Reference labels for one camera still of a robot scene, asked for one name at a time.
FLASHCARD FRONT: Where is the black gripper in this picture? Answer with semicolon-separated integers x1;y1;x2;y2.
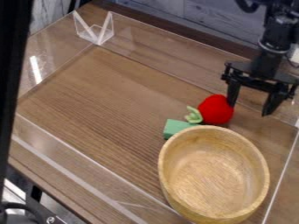
221;61;299;116

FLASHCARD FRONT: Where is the red plush strawberry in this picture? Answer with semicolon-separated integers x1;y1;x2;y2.
185;94;234;125

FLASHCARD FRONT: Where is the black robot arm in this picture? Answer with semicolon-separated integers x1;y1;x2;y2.
221;0;299;116

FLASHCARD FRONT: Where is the green foam block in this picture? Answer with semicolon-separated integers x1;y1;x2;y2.
163;119;194;139

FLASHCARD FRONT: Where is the wooden bowl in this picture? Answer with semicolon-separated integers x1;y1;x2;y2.
158;125;270;224

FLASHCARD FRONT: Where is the clear acrylic tray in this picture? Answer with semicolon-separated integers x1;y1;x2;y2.
10;10;299;224

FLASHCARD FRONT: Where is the clear acrylic corner bracket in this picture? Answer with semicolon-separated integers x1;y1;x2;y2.
72;11;115;46

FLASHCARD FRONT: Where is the dark foreground post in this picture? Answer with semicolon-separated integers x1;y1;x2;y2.
0;0;34;194

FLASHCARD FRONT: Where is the black table frame bracket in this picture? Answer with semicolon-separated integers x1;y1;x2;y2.
26;183;67;224

